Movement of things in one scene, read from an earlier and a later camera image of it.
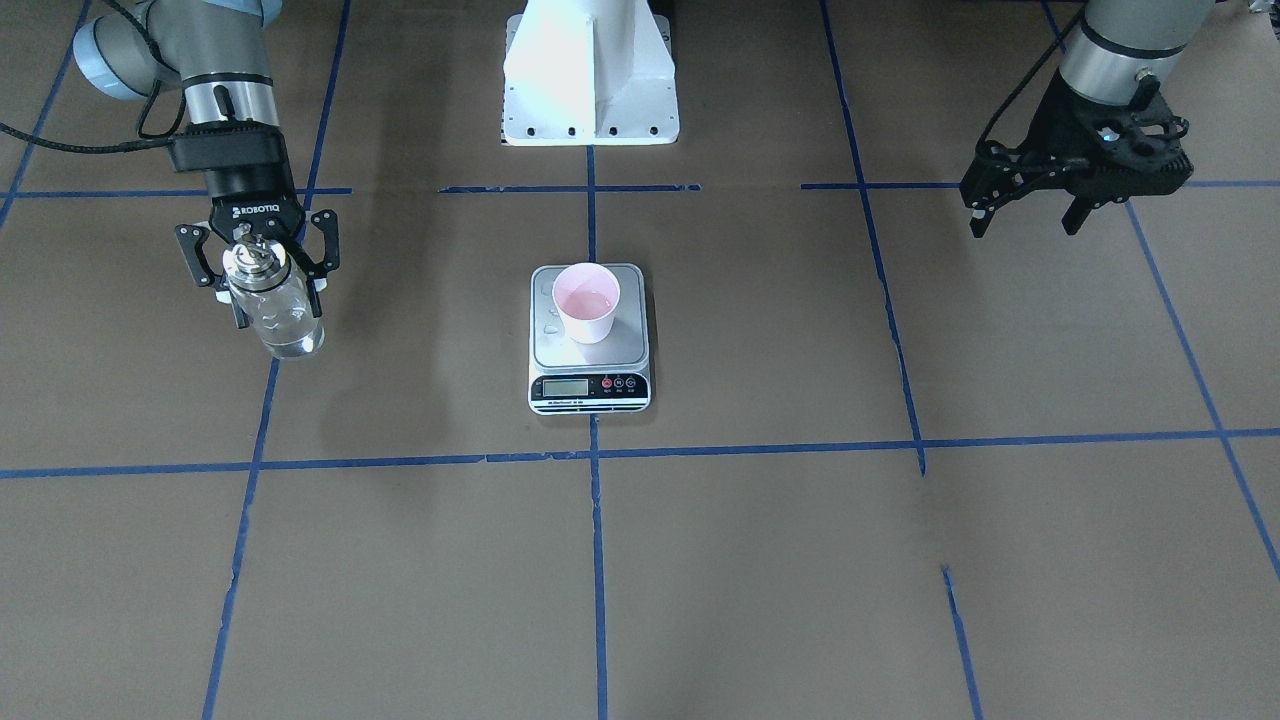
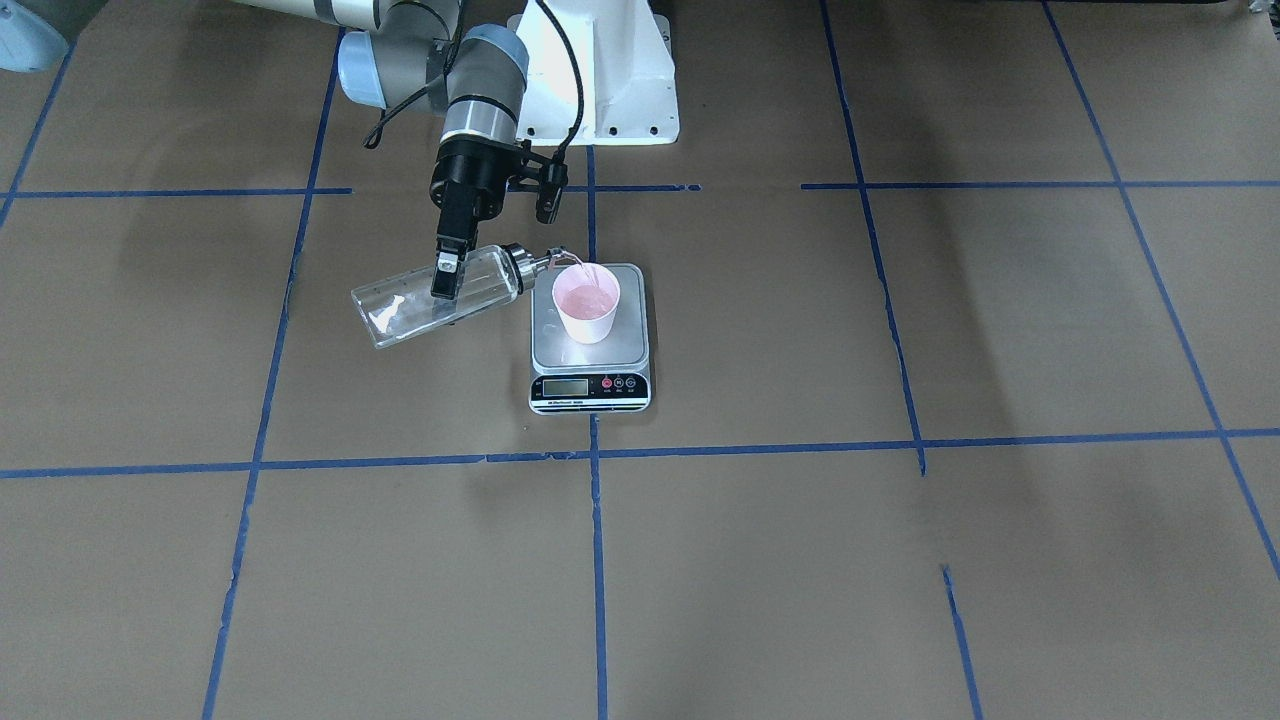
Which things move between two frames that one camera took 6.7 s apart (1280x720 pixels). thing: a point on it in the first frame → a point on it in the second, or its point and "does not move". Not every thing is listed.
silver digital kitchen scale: x=611 y=377 does not move
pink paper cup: x=587 y=295 does not move
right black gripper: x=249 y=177 → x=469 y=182
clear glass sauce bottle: x=273 y=298 → x=395 y=306
